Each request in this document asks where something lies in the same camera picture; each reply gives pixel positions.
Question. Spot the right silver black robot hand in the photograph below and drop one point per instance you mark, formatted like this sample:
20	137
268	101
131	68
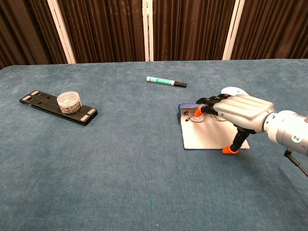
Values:
243	108

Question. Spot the white and purple notebook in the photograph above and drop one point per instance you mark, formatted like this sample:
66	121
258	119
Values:
207	134

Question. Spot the thin-framed eyeglasses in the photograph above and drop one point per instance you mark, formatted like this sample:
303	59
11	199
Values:
190	119

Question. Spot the dark brown curtain panel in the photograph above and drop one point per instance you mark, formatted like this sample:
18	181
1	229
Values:
103	31
274	29
192	29
24	31

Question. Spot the green white marker pen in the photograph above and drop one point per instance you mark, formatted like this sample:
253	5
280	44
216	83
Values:
161	81

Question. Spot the blue table mat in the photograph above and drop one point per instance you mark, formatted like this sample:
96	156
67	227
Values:
120	168

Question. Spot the clear jar of paper clips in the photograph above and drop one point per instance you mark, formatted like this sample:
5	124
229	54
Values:
69	102

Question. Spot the black folding stand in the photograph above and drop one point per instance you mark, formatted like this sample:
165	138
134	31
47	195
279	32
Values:
43	103

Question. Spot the white partition post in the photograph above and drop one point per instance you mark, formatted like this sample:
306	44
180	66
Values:
62	36
231	31
148	31

